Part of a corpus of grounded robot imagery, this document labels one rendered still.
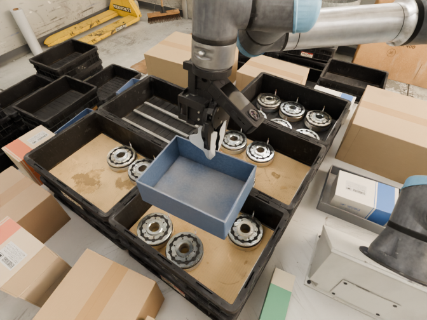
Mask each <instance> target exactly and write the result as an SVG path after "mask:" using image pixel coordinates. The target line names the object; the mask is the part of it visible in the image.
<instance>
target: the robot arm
mask: <svg viewBox="0 0 427 320"><path fill-rule="evenodd" d="M321 6H322V0H192V39H191V58H190V59H189V60H185V61H183V69H185V70H188V87H187V88H185V89H183V92H182V93H180V94H179V95H178V118H179V119H181V120H184V121H186V122H187V123H189V124H191V125H194V126H195V125H196V124H199V125H201V126H200V127H199V128H198V134H192V135H190V136H189V140H190V142H191V143H193V144H194V145H195V146H197V147H198V148H200V149H201V150H203V151H204V153H205V155H206V157H207V158H208V159H209V160H211V159H212V158H213V157H214V156H215V150H219V149H220V146H221V144H222V141H223V138H224V135H225V134H226V130H227V126H228V122H229V117H231V118H232V119H233V120H234V121H235V122H236V123H237V125H238V126H239V127H240V128H241V129H242V130H243V131H244V132H245V133H246V134H250V133H251V132H253V131H254V130H255V129H256V128H258V126H259V125H260V124H261V123H262V122H263V120H264V116H263V115H262V114H261V113H260V112H259V111H258V110H257V109H256V108H255V107H254V106H253V105H252V104H251V103H250V102H249V100H248V99H247V98H246V97H245V96H244V95H243V94H242V93H241V92H240V91H239V89H238V88H237V87H236V86H235V85H234V84H233V83H232V82H231V81H230V80H229V79H228V77H229V76H230V75H231V73H232V68H233V64H234V58H235V52H236V47H237V48H238V50H239V51H240V52H241V53H242V54H243V55H245V56H246V57H251V58H253V57H257V56H261V55H262V54H264V53H265V52H271V51H287V50H301V49H310V48H324V47H333V46H347V45H356V44H370V43H386V44H387V45H389V46H409V45H421V44H427V0H395V1H394V2H393V3H384V4H366V5H356V6H338V7H328V8H321ZM186 92H188V93H186ZM184 94H185V95H184ZM180 103H182V114H181V113H180ZM367 251H368V253H369V254H371V255H372V256H373V257H374V258H376V259H378V260H379V261H381V262H382V263H385V264H386V265H388V266H390V267H392V268H394V269H396V270H398V271H400V272H402V273H404V274H406V275H408V276H410V277H413V278H415V279H418V280H420V281H423V282H426V283H427V176H425V175H414V176H411V177H409V178H407V179H406V181H405V183H404V185H403V187H402V188H401V189H400V194H399V196H398V199H397V201H396V203H395V206H394V208H393V211H392V213H391V216H390V219H389V220H388V223H387V225H386V228H385V229H384V230H383V231H382V232H381V233H380V234H379V235H378V236H377V237H376V238H375V239H374V240H373V241H372V242H371V244H370V245H369V248H368V250H367Z"/></svg>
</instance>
